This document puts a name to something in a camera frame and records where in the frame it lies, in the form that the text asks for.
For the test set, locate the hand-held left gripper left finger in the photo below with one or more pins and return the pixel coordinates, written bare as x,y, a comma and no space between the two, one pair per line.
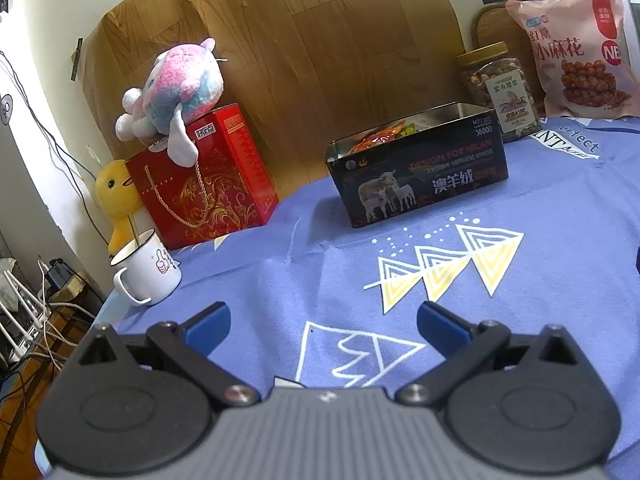
207,327

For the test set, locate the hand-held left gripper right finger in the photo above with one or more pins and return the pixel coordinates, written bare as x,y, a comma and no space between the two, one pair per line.
440,327

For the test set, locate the black tin box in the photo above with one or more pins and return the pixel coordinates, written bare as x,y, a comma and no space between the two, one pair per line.
425,180

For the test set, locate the orange snack packet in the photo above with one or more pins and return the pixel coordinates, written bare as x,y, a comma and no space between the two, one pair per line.
372,142

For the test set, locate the small green snack box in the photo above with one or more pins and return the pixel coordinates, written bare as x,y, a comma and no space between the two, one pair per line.
406,128

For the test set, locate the white enamel mug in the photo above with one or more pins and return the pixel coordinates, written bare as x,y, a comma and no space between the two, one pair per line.
150,270

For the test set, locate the wooden stick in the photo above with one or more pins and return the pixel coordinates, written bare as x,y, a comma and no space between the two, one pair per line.
134,232

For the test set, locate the red gift box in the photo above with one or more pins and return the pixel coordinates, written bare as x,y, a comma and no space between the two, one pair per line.
220,185

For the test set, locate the black power adapter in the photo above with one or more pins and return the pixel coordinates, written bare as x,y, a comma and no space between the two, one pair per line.
62,275

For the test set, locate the yellow duck plush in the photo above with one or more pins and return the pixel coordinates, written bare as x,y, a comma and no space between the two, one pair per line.
117,190

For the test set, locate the pink and blue plush toy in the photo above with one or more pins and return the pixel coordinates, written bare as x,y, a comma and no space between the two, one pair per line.
175,85

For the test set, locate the nut jar with gold lid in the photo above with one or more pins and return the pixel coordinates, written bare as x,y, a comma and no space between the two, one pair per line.
500,90

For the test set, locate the pink snack bag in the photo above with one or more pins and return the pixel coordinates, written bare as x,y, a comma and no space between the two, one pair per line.
575,50

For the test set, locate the wood-grain wall sheet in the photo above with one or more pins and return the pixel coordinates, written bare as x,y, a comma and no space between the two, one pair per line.
325,35

